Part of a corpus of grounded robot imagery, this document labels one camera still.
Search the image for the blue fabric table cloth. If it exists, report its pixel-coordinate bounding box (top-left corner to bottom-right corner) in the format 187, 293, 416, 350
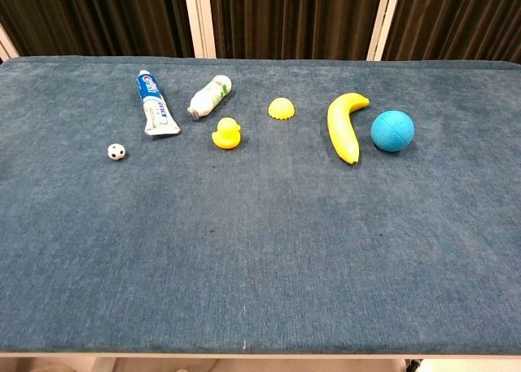
0, 55, 521, 356

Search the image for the white plastic bottle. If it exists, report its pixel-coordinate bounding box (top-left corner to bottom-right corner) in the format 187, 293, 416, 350
186, 74, 233, 121

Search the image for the blue white toothpaste tube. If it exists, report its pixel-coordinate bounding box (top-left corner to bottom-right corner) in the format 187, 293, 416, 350
135, 69, 182, 138

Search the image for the dark pleated curtain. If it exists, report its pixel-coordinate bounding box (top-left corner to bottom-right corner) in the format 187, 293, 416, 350
0, 0, 521, 64

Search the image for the blue foam ball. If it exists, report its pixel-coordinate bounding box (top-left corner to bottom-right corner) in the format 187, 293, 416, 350
370, 110, 415, 152

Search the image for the yellow rubber duck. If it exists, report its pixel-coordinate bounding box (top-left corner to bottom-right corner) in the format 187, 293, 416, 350
211, 116, 243, 151

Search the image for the yellow toy banana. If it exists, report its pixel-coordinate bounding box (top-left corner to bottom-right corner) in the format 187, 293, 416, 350
326, 92, 371, 166

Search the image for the yellow half sphere toy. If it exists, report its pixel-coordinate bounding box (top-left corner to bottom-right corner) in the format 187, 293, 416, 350
267, 97, 297, 122

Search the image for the white partition post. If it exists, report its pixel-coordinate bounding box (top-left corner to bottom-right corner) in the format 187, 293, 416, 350
366, 0, 405, 62
0, 24, 20, 63
182, 0, 217, 59

